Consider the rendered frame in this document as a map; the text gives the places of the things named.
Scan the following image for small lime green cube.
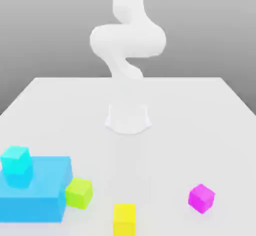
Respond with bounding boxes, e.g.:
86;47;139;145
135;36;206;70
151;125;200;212
64;177;94;210

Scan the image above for small yellow cube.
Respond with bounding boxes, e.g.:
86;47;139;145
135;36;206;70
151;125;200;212
113;204;137;236

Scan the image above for small magenta cube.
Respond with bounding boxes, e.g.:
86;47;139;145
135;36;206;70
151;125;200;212
187;183;216;215

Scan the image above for small cyan cube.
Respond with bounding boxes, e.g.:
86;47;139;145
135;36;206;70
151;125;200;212
0;145;34;189

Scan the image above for large blue box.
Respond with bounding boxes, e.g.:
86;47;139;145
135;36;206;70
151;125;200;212
0;156;74;224

